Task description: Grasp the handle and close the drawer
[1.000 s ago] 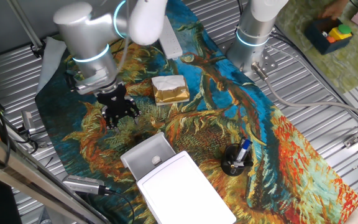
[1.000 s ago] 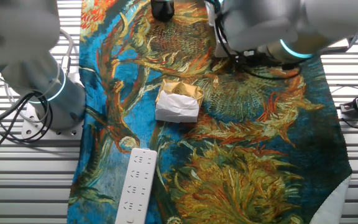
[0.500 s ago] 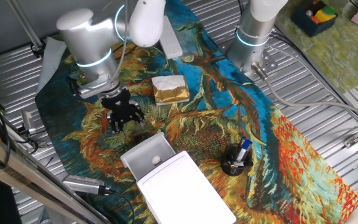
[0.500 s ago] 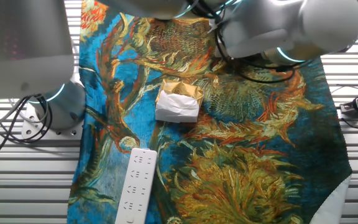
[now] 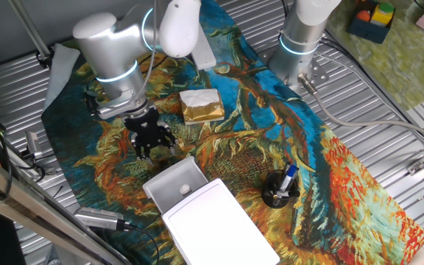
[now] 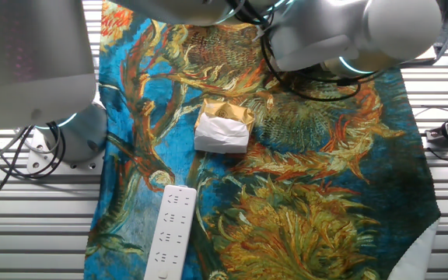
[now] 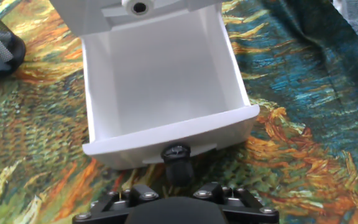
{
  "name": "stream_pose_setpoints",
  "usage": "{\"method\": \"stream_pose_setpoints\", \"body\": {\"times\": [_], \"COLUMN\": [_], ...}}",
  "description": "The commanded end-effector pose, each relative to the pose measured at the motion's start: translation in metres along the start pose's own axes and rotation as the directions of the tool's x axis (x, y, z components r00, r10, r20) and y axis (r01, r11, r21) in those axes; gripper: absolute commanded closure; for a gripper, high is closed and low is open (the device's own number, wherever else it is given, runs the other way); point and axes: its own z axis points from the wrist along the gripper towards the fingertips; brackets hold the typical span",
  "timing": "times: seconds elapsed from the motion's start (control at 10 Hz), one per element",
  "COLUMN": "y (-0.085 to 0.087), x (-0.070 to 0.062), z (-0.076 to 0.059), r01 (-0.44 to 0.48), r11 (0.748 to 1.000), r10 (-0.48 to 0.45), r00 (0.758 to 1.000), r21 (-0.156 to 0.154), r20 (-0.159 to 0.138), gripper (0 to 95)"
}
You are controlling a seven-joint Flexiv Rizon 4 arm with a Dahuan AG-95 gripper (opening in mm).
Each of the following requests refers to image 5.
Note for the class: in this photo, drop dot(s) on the grey cabinet with white lid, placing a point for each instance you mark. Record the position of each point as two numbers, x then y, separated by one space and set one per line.
215 228

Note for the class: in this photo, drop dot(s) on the dark blue toy box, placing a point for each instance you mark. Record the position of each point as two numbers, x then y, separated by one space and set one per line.
366 33

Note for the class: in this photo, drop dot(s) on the blue capped white marker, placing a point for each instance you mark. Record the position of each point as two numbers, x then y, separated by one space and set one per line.
289 174

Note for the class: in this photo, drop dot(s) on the green patterned mat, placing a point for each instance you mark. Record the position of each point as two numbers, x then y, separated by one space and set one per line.
418 84

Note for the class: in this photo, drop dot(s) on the black pen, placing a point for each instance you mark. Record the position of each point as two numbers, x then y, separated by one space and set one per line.
293 193

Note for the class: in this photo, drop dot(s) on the white power strip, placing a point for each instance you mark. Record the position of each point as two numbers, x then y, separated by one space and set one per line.
206 55

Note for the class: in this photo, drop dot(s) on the grey clamp device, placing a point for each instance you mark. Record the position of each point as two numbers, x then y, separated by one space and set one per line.
33 143

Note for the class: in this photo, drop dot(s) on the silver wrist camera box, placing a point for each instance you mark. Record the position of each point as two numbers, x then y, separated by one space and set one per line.
120 106

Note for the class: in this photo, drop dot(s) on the grey tripod pole with clamp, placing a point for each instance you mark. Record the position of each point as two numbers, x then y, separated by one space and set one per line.
28 25

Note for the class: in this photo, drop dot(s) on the large aluminium frame beam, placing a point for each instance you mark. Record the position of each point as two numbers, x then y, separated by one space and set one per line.
13 184

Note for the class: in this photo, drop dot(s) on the green round toy block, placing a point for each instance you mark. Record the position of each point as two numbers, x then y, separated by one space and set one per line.
386 7

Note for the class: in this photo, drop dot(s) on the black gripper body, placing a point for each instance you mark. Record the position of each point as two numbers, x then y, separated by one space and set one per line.
145 129

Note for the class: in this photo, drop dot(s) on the gold and white tissue pack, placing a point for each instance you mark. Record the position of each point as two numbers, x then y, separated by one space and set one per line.
201 106

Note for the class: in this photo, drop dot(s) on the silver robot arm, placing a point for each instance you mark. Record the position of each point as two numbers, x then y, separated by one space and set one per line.
109 55

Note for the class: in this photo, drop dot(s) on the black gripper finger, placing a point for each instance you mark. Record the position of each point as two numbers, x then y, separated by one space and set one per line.
141 149
170 140

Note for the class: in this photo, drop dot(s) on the black pen holder cup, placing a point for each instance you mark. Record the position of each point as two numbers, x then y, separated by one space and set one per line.
271 195

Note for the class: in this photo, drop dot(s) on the orange toy ball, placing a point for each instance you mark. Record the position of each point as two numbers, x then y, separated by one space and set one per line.
363 15

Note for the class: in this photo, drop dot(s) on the silver finned camera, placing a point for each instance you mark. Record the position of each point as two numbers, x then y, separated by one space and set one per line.
98 218

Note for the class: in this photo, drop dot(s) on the sunflower painting cloth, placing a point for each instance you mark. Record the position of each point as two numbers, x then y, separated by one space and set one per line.
234 147

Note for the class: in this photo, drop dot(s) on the yellow toy block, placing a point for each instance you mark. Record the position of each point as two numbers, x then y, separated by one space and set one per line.
379 18

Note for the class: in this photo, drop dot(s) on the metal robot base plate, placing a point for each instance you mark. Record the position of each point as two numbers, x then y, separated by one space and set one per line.
318 73

